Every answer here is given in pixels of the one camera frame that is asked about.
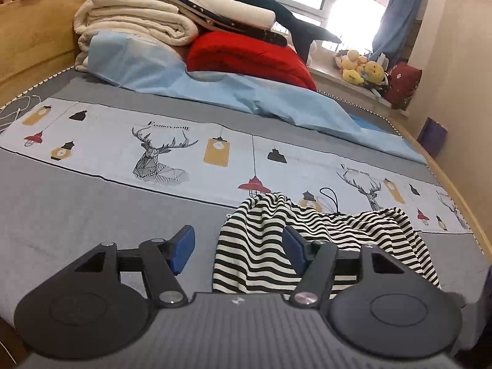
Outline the white cable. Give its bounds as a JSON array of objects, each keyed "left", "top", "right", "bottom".
[{"left": 0, "top": 94, "right": 43, "bottom": 133}]

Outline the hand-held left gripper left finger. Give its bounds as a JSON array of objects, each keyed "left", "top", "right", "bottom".
[{"left": 48, "top": 225, "right": 196, "bottom": 309}]

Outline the purple box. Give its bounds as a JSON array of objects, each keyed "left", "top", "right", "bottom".
[{"left": 417, "top": 117, "right": 448, "bottom": 158}]

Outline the blue curtain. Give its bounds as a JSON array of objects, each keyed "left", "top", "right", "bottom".
[{"left": 371, "top": 0, "right": 434, "bottom": 63}]

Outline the light blue sheet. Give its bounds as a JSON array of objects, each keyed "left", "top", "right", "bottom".
[{"left": 82, "top": 31, "right": 427, "bottom": 164}]

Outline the cream folded blanket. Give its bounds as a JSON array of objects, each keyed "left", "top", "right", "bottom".
[{"left": 73, "top": 0, "right": 200, "bottom": 73}]

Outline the dark red cushion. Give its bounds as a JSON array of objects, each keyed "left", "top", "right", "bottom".
[{"left": 384, "top": 61, "right": 423, "bottom": 110}]

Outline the yellow plush toy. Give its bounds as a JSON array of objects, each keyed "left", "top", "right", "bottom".
[{"left": 340, "top": 49, "right": 386, "bottom": 86}]

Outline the red blanket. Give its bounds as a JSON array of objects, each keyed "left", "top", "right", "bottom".
[{"left": 186, "top": 31, "right": 318, "bottom": 92}]

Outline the cream blanket with dark trim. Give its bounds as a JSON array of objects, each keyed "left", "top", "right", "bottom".
[{"left": 102, "top": 0, "right": 288, "bottom": 47}]

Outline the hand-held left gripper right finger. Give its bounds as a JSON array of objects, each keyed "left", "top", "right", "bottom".
[{"left": 282, "top": 225, "right": 428, "bottom": 309}]

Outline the window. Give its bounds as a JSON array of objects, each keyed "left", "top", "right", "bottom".
[{"left": 269, "top": 0, "right": 400, "bottom": 49}]

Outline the dark teal garment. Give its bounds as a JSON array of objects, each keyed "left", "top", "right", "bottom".
[{"left": 184, "top": 0, "right": 343, "bottom": 64}]

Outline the black white striped small garment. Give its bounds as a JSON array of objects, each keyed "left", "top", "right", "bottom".
[{"left": 212, "top": 187, "right": 441, "bottom": 296}]

